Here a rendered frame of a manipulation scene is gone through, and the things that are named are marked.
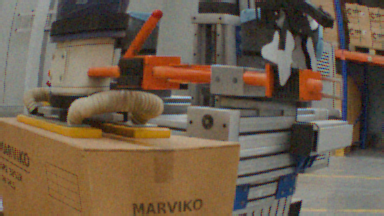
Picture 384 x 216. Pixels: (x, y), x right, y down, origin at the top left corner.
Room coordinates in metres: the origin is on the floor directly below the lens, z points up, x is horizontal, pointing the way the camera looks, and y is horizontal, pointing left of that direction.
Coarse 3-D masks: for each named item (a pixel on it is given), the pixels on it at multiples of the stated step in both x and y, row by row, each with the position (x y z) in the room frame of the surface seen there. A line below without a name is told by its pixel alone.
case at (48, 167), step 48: (0, 144) 1.56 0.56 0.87; (48, 144) 1.31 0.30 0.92; (96, 144) 1.27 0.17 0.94; (144, 144) 1.37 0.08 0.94; (192, 144) 1.42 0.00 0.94; (240, 144) 1.48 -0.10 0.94; (0, 192) 1.60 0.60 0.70; (48, 192) 1.33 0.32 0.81; (96, 192) 1.20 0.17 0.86; (144, 192) 1.30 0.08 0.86; (192, 192) 1.39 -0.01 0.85
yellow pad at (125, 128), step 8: (120, 112) 1.55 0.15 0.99; (88, 120) 1.59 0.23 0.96; (96, 120) 1.58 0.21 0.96; (104, 120) 1.56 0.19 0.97; (112, 120) 1.57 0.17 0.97; (104, 128) 1.53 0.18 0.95; (112, 128) 1.51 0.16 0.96; (120, 128) 1.49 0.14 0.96; (128, 128) 1.48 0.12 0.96; (136, 128) 1.48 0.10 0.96; (144, 128) 1.50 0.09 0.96; (152, 128) 1.51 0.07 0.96; (160, 128) 1.52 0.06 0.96; (128, 136) 1.47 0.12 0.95; (136, 136) 1.46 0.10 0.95; (144, 136) 1.48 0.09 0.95; (152, 136) 1.50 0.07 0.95; (160, 136) 1.51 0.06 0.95; (168, 136) 1.53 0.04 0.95
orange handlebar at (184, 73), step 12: (48, 72) 1.62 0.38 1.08; (96, 72) 1.44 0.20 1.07; (108, 72) 1.41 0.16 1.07; (156, 72) 1.31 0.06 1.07; (168, 72) 1.29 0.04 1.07; (180, 72) 1.27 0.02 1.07; (192, 72) 1.25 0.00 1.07; (204, 72) 1.23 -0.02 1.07; (252, 72) 1.17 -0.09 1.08; (252, 84) 1.17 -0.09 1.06; (264, 84) 1.15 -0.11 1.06; (312, 84) 1.08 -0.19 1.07
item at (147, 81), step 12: (120, 60) 1.36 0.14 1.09; (132, 60) 1.33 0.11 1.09; (144, 60) 1.41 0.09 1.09; (156, 60) 1.33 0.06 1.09; (168, 60) 1.35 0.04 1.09; (180, 60) 1.37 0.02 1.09; (120, 72) 1.37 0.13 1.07; (132, 72) 1.34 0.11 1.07; (144, 72) 1.32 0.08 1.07; (120, 84) 1.35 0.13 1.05; (132, 84) 1.33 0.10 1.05; (144, 84) 1.32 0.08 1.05; (156, 84) 1.33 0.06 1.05; (168, 84) 1.35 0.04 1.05
